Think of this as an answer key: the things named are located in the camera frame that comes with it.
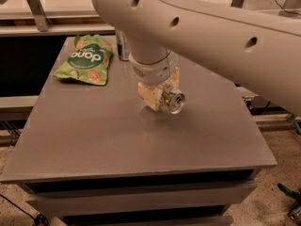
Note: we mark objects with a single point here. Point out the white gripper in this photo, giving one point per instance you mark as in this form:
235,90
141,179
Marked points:
152,72

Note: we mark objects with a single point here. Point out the white green 7up can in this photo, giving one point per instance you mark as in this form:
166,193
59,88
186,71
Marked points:
172,99

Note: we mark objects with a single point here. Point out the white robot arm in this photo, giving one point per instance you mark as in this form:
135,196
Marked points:
258,51

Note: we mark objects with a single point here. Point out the tall slim silver can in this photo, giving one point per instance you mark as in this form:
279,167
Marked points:
122,44

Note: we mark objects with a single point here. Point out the green snack chip bag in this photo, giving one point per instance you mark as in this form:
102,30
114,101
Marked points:
89,62

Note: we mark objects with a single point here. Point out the grey cabinet with drawers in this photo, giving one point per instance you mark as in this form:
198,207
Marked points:
96,156

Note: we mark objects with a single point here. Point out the metal bracket left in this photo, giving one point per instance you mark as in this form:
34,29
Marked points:
37,8

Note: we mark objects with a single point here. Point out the metal rail shelf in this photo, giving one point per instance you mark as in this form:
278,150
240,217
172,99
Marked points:
52,22

